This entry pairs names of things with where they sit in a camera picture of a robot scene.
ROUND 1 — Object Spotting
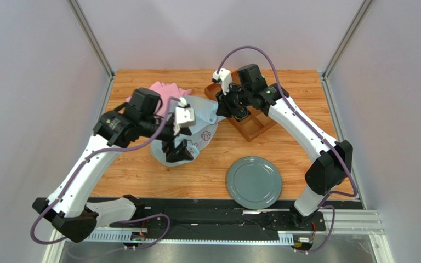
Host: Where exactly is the light blue plastic bag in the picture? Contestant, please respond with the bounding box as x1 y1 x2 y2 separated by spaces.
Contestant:
150 95 223 167

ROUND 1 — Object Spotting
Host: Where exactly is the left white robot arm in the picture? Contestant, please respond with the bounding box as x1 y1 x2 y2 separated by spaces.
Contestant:
32 88 196 243

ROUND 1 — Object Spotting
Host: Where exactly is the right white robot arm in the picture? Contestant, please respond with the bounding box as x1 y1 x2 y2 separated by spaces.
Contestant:
212 64 353 218

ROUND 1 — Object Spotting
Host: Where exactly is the black yellow rolled sock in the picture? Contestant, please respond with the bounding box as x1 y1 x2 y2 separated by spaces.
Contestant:
233 108 251 122

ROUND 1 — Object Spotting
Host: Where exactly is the wooden compartment tray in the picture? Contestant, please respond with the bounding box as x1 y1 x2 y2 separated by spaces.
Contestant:
204 70 277 142

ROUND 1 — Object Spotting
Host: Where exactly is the pink cloth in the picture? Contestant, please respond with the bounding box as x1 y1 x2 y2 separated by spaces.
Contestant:
126 81 193 116

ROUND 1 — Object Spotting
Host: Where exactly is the grey-blue round plate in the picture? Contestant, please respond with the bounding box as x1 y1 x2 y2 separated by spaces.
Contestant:
226 156 282 210

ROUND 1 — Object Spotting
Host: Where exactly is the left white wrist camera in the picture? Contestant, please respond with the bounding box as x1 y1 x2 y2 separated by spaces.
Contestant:
174 97 196 135

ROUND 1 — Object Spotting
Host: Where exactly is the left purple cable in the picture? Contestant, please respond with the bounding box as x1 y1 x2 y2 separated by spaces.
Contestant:
30 96 182 250

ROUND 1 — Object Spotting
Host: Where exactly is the purple cable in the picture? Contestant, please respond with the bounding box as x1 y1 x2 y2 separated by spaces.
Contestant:
30 96 182 250
215 45 359 255

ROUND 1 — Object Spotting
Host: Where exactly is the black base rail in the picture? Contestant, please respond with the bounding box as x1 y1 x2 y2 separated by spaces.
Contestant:
75 197 365 242

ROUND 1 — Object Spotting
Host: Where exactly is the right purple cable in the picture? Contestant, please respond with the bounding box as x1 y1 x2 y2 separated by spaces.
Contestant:
215 45 359 255

